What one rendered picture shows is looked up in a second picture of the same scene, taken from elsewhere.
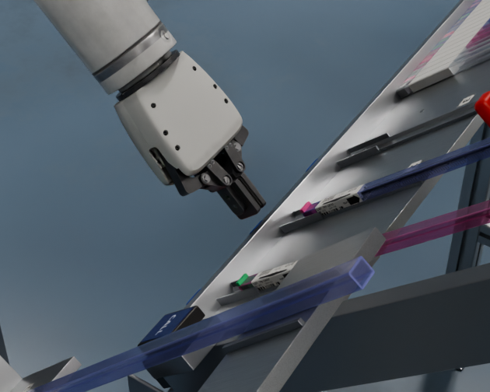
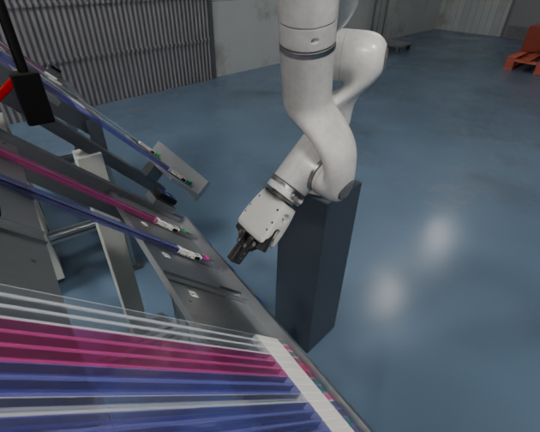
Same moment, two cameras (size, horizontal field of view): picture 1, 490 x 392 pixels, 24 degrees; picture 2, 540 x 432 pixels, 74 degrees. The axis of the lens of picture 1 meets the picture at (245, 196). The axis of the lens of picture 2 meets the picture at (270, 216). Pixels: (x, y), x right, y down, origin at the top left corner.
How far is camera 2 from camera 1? 1.23 m
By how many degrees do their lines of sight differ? 79
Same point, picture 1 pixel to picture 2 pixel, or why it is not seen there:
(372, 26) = not seen: outside the picture
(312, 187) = (229, 277)
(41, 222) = (458, 390)
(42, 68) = not seen: outside the picture
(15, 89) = not seen: outside the picture
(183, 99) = (261, 207)
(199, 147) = (246, 219)
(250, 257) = (204, 247)
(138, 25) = (280, 171)
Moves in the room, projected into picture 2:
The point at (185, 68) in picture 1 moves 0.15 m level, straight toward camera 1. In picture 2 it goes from (275, 205) to (210, 192)
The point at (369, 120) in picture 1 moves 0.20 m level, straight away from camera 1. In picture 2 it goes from (263, 316) to (372, 369)
